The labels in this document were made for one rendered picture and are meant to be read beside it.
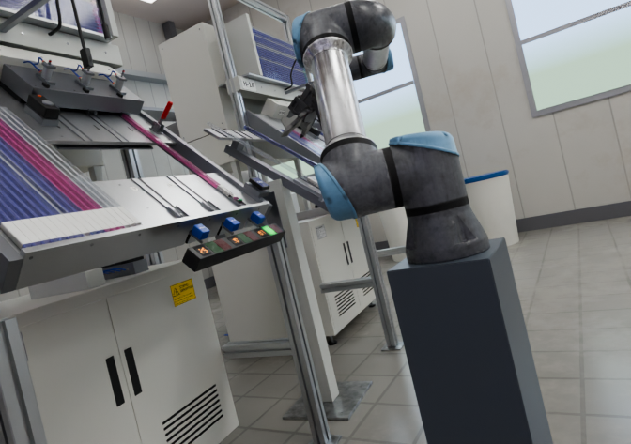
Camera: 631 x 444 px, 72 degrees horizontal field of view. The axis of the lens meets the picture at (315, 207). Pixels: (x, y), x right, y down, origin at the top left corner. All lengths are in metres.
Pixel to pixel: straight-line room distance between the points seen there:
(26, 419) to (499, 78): 4.12
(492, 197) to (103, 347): 3.09
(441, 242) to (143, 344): 0.84
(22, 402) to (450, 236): 0.70
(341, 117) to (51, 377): 0.83
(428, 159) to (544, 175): 3.55
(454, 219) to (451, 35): 3.81
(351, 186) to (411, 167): 0.11
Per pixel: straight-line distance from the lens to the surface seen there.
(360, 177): 0.78
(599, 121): 4.30
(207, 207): 1.09
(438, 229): 0.78
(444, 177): 0.79
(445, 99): 4.45
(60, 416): 1.17
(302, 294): 1.54
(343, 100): 0.91
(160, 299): 1.32
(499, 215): 3.74
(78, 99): 1.37
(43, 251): 0.78
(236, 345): 1.45
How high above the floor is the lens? 0.70
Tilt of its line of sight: 1 degrees down
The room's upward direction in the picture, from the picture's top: 13 degrees counter-clockwise
